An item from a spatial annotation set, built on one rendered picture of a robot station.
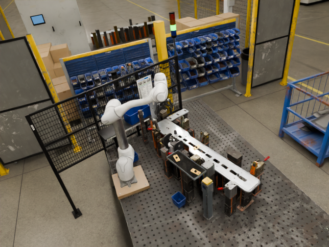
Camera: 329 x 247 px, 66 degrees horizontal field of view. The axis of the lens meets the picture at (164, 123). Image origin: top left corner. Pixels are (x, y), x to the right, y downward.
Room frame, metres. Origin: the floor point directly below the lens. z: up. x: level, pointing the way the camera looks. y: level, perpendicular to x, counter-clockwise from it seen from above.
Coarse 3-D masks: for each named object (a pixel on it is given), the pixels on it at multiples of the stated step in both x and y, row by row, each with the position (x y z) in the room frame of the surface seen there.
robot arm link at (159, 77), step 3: (156, 75) 1.90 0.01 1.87; (159, 75) 1.89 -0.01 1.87; (162, 75) 1.89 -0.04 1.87; (156, 78) 1.89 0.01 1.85; (159, 78) 1.88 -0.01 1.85; (162, 78) 1.88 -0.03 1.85; (165, 78) 1.90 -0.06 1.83; (156, 81) 1.88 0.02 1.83; (159, 81) 1.87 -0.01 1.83; (162, 81) 1.86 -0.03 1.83; (165, 81) 1.88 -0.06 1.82; (165, 84) 1.85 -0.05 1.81
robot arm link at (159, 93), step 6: (156, 84) 1.84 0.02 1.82; (162, 84) 1.81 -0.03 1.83; (156, 90) 1.73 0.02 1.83; (162, 90) 1.72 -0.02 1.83; (150, 96) 1.76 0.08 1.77; (156, 96) 1.69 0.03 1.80; (162, 96) 1.69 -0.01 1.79; (126, 102) 1.95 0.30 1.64; (132, 102) 1.88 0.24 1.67; (138, 102) 1.82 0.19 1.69; (144, 102) 1.77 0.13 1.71; (150, 102) 1.76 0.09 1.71; (114, 108) 1.95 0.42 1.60; (120, 108) 1.92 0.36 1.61; (126, 108) 1.91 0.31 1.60; (120, 114) 1.91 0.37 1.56
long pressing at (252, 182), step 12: (168, 120) 2.54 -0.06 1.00; (168, 132) 2.29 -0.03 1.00; (180, 132) 2.26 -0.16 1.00; (204, 156) 1.82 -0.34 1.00; (216, 156) 1.80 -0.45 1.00; (216, 168) 1.64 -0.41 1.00; (228, 168) 1.62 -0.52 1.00; (240, 168) 1.60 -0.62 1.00; (240, 180) 1.46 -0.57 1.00; (252, 180) 1.44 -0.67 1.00
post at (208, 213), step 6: (210, 186) 1.34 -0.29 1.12; (204, 192) 1.36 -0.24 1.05; (210, 192) 1.34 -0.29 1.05; (204, 198) 1.37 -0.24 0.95; (210, 198) 1.35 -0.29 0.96; (204, 204) 1.37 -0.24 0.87; (210, 204) 1.35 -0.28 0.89; (204, 210) 1.37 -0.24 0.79; (210, 210) 1.35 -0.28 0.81; (204, 216) 1.37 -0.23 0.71; (210, 216) 1.35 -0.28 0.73
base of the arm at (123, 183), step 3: (135, 177) 1.91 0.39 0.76; (120, 180) 1.88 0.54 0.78; (129, 180) 1.85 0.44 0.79; (132, 180) 1.87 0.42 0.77; (135, 180) 1.87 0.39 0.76; (120, 183) 1.86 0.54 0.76; (123, 183) 1.85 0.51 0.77; (126, 183) 1.83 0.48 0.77; (129, 183) 1.82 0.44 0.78; (132, 183) 1.85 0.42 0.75; (120, 186) 1.82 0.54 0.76; (123, 186) 1.82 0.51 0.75; (129, 186) 1.81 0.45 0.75
